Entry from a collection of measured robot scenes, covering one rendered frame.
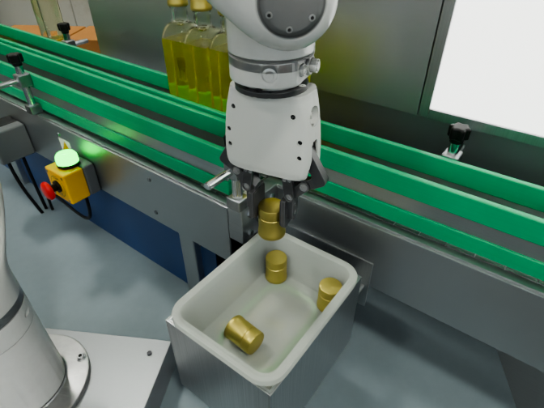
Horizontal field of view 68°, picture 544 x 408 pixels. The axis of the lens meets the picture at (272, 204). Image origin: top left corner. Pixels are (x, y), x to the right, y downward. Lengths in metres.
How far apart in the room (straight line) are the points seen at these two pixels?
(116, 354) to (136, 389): 0.08
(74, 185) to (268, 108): 0.59
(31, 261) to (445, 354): 0.92
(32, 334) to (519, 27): 0.78
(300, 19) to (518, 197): 0.43
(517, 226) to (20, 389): 0.69
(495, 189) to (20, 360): 0.69
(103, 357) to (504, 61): 0.77
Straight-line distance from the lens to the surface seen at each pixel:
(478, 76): 0.68
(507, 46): 0.66
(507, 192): 0.63
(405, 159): 0.65
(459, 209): 0.57
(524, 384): 1.05
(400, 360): 0.84
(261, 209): 0.49
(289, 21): 0.30
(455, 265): 0.60
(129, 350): 0.78
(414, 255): 0.62
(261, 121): 0.42
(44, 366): 0.72
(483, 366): 0.89
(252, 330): 0.57
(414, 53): 0.69
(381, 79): 0.72
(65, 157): 0.91
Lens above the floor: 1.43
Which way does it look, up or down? 37 degrees down
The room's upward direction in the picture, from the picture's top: straight up
